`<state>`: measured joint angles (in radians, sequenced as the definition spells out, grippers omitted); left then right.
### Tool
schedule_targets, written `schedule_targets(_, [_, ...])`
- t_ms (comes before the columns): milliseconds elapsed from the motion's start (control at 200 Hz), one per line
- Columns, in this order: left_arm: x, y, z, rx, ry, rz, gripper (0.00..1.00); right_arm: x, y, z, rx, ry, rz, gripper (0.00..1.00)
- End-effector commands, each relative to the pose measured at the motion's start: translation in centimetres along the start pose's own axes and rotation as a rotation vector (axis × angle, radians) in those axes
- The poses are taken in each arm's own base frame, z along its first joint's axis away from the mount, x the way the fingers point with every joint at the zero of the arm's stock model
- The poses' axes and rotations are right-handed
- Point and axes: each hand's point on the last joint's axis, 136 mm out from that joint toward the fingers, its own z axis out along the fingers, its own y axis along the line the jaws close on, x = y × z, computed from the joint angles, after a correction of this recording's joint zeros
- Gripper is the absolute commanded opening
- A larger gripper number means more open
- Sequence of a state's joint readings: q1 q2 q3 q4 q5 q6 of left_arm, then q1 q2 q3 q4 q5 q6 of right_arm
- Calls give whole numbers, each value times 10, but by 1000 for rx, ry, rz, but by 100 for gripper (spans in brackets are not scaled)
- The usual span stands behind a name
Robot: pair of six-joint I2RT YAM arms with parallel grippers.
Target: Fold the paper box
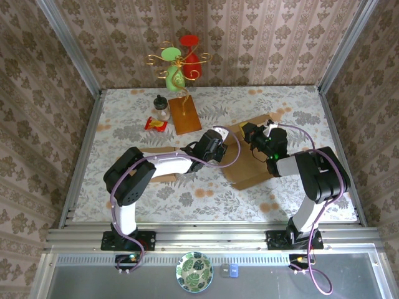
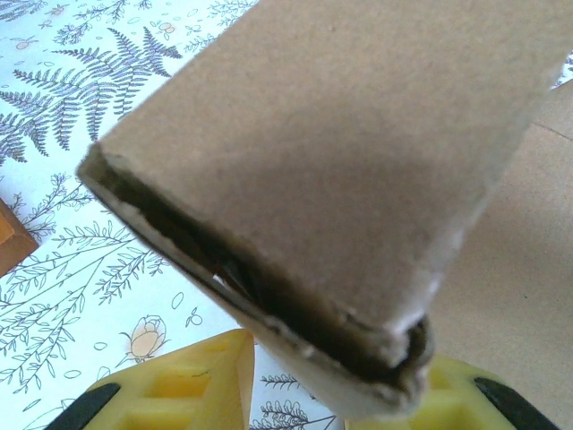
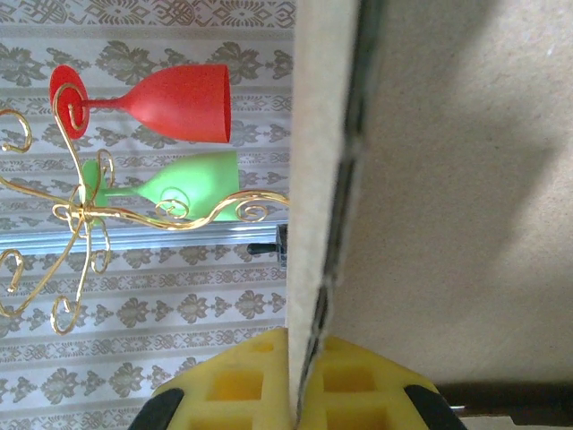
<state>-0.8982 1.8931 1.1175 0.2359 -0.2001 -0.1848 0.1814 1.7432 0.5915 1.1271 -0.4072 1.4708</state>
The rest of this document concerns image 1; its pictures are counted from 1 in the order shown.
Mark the brown cardboard box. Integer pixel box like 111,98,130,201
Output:
221,113,283,191
129,145,183,184

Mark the floral printed table cover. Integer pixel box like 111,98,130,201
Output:
72,86,358,222

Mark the red yellow snack packet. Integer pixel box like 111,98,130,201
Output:
145,116,168,132

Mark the glass jar with black lid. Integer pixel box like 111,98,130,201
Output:
152,94,171,121

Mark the green plastic goblet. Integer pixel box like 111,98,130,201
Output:
160,47,185,93

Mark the red plastic goblet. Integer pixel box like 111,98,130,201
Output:
180,34,202,78

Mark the leaf pattern bowl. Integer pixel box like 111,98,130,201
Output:
175,252,214,293

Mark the grey metal shelf plate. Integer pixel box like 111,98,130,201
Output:
40,252,392,299

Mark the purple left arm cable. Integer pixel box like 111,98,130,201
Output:
109,125,242,262

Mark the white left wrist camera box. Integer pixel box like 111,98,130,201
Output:
213,125,232,140

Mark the wooden base gold wire rack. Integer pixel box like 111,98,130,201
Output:
147,40,213,136

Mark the aluminium table side rail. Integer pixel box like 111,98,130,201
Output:
58,89,104,230
317,87,367,227

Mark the long aluminium base rail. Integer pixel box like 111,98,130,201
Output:
43,221,387,254

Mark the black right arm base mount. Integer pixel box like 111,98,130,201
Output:
266,229,324,250

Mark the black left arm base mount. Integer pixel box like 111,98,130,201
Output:
100,230,156,252

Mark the aluminium frame post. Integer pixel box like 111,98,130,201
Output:
317,0,380,94
36,0,103,98

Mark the slotted metal cable duct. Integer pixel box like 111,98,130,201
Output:
55,254,292,265

